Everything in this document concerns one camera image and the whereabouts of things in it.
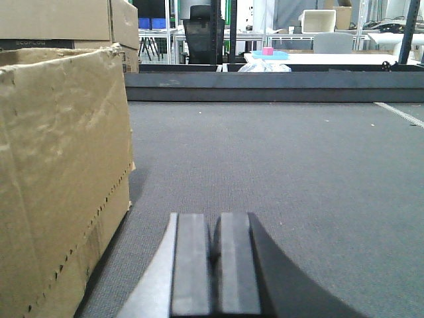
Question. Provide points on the grey chair back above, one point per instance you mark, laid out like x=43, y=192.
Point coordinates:
x=332, y=43

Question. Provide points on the clear plastic bag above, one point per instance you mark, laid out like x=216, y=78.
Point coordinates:
x=260, y=66

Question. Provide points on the white table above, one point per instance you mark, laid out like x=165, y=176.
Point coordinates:
x=336, y=59

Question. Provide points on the black mesh office chair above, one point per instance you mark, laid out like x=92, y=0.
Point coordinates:
x=198, y=34

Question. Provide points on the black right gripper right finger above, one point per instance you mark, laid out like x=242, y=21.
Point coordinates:
x=255, y=278

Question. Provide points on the stacked cardboard boxes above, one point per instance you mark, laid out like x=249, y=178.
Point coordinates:
x=73, y=25

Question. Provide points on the light blue tray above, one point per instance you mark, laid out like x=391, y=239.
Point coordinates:
x=276, y=55

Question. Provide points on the pink cube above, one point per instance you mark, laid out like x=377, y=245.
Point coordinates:
x=267, y=51

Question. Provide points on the dark low platform frame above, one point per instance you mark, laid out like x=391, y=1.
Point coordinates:
x=304, y=83

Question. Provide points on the white plastic bin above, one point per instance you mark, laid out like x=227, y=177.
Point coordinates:
x=318, y=20

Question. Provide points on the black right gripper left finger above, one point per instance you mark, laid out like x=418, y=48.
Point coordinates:
x=177, y=282

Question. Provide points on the brown cardboard box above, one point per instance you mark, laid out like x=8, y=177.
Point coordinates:
x=66, y=156

